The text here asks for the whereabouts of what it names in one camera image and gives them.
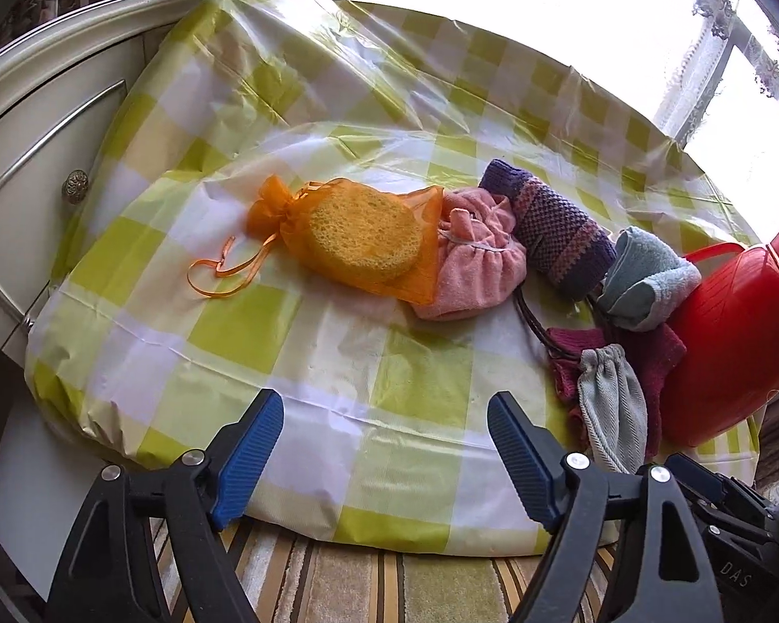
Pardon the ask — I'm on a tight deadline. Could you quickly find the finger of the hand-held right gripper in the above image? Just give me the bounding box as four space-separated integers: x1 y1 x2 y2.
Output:
664 453 763 518

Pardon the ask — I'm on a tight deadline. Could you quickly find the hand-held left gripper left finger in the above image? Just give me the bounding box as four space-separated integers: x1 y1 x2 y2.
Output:
45 388 285 623

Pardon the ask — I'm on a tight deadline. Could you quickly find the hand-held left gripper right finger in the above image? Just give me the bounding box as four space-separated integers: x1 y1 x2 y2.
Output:
487 390 724 623

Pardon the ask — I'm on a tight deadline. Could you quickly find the magenta knit cloth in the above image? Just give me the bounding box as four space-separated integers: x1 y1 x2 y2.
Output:
545 321 688 462

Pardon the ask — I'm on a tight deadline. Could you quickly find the light blue terry sock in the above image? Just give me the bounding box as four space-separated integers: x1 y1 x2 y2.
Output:
597 226 703 333

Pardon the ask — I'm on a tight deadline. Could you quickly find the green white checked tablecloth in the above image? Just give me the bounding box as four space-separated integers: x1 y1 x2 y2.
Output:
24 0 776 559

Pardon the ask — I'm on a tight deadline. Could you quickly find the red thermos flask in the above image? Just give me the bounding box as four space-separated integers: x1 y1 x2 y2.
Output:
652 208 779 449

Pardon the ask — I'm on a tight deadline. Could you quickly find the striped plush cushion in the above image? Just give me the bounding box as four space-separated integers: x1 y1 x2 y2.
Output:
149 512 624 623

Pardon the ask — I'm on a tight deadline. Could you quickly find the pink gathered terry cloth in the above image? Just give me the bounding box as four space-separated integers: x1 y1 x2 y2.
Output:
415 187 528 322

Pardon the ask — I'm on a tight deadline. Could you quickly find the purple knit sock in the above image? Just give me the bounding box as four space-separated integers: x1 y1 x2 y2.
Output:
479 159 619 296

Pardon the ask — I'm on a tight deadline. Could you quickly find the orange organza bag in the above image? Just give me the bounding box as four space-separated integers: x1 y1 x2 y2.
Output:
188 174 446 306

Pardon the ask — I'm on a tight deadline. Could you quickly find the yellow round sponge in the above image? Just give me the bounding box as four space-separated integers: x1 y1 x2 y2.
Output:
305 183 424 283

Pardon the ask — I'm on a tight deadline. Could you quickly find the metal cabinet knob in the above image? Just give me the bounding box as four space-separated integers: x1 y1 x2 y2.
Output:
61 169 90 205

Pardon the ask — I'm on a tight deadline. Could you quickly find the white cabinet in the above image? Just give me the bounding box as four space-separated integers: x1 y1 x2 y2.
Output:
0 0 222 377

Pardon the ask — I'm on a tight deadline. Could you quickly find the white lace curtain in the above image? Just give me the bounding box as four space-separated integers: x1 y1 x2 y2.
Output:
613 0 779 144

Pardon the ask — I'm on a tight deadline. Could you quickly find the grey drawstring pouch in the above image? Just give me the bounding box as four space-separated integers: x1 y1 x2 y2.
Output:
576 344 650 475

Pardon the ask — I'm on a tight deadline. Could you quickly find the dark brown cord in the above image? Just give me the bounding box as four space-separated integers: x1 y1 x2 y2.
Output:
513 286 585 364

